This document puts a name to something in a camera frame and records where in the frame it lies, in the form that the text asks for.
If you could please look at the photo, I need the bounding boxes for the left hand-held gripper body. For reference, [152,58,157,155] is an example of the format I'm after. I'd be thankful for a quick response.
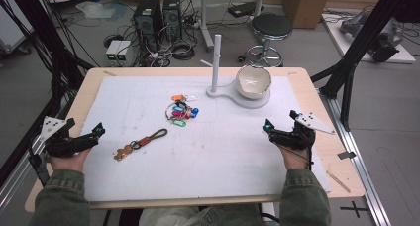
[39,116,95,159]

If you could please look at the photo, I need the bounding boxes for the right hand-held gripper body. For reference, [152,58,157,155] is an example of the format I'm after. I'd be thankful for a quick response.
[268,109,337,152]

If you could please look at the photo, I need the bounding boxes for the bear keychain with cord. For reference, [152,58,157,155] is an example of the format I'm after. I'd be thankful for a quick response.
[112,127,169,162]

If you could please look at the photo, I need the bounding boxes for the white key stand with post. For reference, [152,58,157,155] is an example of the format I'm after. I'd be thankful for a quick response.
[199,34,271,110]

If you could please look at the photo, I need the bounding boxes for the bunch of colourful key tags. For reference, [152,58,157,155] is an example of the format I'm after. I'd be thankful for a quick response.
[164,93,200,128]

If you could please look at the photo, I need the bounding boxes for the person's left hand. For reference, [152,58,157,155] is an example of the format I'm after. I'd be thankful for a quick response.
[49,148,92,173]

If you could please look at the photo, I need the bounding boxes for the person's right hand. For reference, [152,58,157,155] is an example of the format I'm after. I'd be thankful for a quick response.
[276,142,314,171]

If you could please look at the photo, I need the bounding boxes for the white bowl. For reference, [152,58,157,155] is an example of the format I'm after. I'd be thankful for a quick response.
[235,64,272,100]

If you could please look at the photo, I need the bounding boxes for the black tape piece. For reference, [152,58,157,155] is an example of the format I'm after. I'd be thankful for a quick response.
[337,150,358,161]

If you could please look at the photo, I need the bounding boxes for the thin wooden stick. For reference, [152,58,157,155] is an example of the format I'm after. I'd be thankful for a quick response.
[325,169,352,194]

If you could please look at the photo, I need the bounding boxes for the white foam mat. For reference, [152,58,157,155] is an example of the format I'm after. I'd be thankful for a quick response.
[80,74,332,203]

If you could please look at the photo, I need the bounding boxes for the white power supply unit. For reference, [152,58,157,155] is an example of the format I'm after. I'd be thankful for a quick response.
[105,40,122,67]
[116,40,134,67]

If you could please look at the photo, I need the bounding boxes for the black round stool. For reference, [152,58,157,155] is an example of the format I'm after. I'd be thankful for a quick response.
[246,13,294,68]

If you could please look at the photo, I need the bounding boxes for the white board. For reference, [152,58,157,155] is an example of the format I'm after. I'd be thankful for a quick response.
[321,12,417,64]

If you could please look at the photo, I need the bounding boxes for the person's lap light pants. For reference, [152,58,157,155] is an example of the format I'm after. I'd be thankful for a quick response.
[138,203,265,226]

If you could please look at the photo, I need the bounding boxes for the flat black box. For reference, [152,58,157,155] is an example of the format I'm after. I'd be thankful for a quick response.
[227,1,265,19]

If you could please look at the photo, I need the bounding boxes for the white desk leg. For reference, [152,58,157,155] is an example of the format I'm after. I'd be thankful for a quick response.
[199,0,216,53]
[253,0,266,18]

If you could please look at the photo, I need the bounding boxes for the black computer tower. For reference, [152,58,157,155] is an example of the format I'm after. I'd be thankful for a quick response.
[133,0,163,54]
[161,0,183,43]

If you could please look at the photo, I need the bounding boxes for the clear plastic sheet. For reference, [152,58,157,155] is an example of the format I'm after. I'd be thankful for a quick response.
[75,0,117,21]

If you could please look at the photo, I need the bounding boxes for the wooden cabinet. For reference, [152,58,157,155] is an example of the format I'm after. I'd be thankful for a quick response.
[282,0,333,30]

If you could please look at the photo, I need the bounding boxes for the white cabinet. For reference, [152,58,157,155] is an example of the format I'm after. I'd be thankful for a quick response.
[0,0,35,57]

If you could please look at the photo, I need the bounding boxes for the grey and black machine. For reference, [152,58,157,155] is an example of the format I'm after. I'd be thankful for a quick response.
[339,10,408,63]

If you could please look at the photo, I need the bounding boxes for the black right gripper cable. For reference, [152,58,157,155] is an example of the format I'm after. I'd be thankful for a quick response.
[280,142,314,171]

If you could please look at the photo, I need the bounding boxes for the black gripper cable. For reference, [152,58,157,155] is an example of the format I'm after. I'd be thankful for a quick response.
[27,135,52,188]
[280,142,314,171]

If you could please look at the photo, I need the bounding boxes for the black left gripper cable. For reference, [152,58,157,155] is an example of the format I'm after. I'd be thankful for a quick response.
[27,135,52,188]

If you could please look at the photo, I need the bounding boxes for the aluminium rail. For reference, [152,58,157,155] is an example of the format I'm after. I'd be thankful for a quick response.
[0,133,48,214]
[317,86,392,226]

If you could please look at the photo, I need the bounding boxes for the black metal frame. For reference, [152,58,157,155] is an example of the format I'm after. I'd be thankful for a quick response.
[310,0,420,132]
[0,0,97,187]

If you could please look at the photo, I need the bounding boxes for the coil of black cables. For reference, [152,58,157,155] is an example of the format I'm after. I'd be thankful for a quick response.
[170,40,197,61]

